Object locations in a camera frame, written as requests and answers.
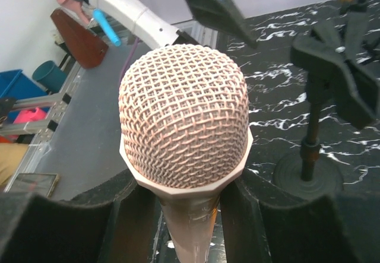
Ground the dark smartphone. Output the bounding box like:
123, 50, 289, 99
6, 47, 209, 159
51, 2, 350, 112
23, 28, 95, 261
9, 173, 60, 198

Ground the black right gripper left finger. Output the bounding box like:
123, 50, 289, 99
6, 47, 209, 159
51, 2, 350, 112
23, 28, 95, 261
1, 171, 156, 262

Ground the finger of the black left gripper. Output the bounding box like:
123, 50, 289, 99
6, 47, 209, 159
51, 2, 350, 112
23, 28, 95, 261
185, 0, 258, 48

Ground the black round-base stand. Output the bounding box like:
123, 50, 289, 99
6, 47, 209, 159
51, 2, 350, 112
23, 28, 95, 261
272, 11, 379, 199

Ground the blue plastic bin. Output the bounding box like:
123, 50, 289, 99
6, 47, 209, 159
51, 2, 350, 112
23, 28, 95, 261
0, 69, 50, 121

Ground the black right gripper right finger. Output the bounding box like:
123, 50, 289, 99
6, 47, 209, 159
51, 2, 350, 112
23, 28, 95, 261
220, 171, 379, 262

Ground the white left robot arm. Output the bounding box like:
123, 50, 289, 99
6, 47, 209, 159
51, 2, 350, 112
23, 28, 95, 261
74, 0, 258, 49

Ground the brown wooden metronome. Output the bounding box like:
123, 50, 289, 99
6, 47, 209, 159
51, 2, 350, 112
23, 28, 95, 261
50, 8, 109, 69

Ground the teal round cup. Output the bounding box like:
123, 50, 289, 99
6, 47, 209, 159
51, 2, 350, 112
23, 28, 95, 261
32, 61, 67, 93

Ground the pink plastic object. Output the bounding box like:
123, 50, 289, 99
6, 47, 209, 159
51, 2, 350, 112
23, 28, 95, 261
13, 107, 47, 123

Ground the cream pink microphone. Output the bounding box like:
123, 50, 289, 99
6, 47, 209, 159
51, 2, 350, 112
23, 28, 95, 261
118, 45, 253, 262

